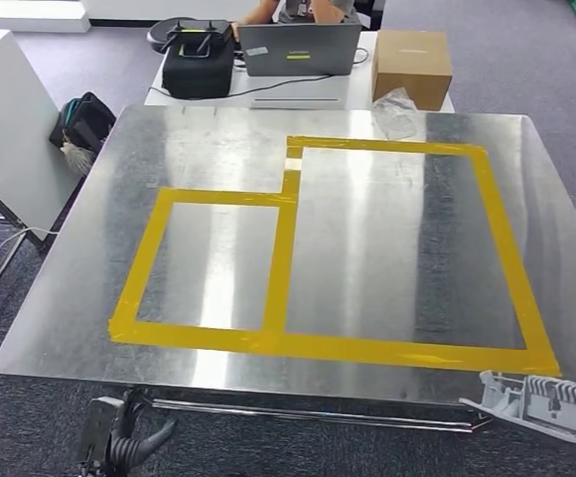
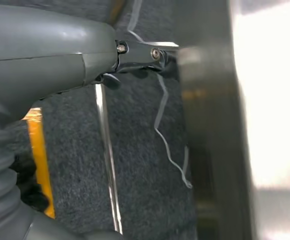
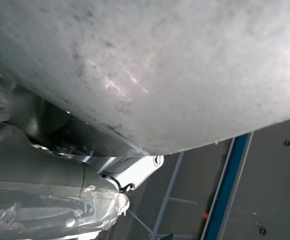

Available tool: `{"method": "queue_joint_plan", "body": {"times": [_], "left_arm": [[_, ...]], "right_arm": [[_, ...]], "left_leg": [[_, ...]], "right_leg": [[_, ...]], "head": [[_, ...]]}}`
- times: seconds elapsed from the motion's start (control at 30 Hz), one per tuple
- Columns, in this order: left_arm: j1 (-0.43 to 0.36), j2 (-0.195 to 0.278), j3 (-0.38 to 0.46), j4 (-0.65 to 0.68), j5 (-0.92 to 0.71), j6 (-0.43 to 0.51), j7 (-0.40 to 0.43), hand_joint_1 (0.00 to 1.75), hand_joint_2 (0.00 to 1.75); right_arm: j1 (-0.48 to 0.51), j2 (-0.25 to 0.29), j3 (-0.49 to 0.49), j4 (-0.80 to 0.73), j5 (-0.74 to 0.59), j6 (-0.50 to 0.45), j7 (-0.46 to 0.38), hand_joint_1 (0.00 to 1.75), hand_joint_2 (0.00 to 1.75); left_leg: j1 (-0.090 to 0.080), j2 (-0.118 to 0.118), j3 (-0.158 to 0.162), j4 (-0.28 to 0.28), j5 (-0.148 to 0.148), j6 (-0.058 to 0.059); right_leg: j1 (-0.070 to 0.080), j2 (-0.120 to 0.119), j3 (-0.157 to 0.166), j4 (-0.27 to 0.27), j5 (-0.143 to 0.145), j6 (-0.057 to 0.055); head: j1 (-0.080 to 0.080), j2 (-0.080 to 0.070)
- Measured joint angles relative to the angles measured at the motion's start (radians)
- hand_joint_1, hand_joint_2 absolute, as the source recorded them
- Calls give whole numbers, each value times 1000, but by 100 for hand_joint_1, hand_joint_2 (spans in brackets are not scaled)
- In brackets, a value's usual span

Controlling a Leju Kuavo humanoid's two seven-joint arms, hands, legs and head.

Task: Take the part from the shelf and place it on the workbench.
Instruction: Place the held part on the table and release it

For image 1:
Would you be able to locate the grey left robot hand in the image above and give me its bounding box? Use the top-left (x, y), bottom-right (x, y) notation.
top-left (104, 388), bottom-right (178, 470)

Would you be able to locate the grey plastic wheel hubcap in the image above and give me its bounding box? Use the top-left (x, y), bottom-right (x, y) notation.
top-left (459, 370), bottom-right (576, 455)

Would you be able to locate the yellow tape outline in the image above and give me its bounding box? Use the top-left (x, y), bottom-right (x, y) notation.
top-left (108, 134), bottom-right (562, 378)

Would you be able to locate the black backpack with pompom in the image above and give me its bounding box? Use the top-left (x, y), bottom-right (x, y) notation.
top-left (48, 91), bottom-right (116, 178)

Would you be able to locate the tilted white desk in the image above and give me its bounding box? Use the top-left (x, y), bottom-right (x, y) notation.
top-left (0, 29), bottom-right (82, 324)

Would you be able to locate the black carry case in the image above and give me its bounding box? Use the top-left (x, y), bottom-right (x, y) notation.
top-left (162, 40), bottom-right (236, 100)

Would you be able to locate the black round stool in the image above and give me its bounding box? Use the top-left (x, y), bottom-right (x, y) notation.
top-left (147, 16), bottom-right (199, 56)

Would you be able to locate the black router with antennas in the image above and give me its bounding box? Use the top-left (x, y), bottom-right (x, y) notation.
top-left (159, 19), bottom-right (234, 61)

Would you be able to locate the white low platform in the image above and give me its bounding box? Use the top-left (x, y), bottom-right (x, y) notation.
top-left (0, 0), bottom-right (91, 34)

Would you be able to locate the grey laptop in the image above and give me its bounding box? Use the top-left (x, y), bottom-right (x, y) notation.
top-left (237, 23), bottom-right (364, 78)

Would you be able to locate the white office desk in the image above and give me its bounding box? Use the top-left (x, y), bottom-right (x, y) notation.
top-left (144, 29), bottom-right (455, 113)

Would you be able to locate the clear plastic bag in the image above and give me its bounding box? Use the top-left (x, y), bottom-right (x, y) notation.
top-left (371, 86), bottom-right (425, 141)

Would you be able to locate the person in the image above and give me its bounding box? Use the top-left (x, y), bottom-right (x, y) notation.
top-left (230, 0), bottom-right (364, 42)

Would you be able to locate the brown cardboard box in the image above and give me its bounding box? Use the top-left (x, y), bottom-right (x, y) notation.
top-left (371, 29), bottom-right (454, 112)

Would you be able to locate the black chair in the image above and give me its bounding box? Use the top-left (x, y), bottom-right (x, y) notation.
top-left (355, 0), bottom-right (384, 32)

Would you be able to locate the white cable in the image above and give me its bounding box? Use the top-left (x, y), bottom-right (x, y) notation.
top-left (0, 227), bottom-right (61, 274)

